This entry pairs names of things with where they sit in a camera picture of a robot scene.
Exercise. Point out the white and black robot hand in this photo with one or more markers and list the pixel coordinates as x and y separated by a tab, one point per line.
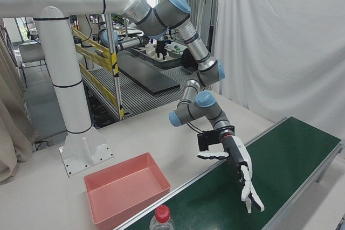
242	157

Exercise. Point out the clear red-capped water bottle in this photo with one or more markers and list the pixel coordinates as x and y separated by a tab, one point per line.
161	220

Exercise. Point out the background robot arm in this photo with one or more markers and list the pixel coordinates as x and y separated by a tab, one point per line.
126	43

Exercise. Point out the silver blue-capped robot arm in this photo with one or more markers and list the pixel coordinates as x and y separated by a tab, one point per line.
194	41

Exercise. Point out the pink plastic basket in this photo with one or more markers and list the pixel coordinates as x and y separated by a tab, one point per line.
126	187

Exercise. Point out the green conveyor belt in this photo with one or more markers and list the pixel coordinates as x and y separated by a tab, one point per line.
283	165

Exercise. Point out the white fabric curtain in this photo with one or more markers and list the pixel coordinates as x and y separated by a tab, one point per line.
283	47

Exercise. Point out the black floor mat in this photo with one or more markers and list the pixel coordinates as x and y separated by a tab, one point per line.
151	76

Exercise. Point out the black background end effector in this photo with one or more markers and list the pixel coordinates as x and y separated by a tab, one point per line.
161	49

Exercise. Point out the yellow black striped barrier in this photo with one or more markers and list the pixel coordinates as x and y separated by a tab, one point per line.
107	57

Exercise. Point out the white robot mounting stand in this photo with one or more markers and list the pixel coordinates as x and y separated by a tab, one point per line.
67	79

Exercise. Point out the beige curtain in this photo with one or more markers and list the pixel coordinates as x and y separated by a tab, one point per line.
13	119

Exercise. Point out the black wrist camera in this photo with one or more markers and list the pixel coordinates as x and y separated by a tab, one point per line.
207	139

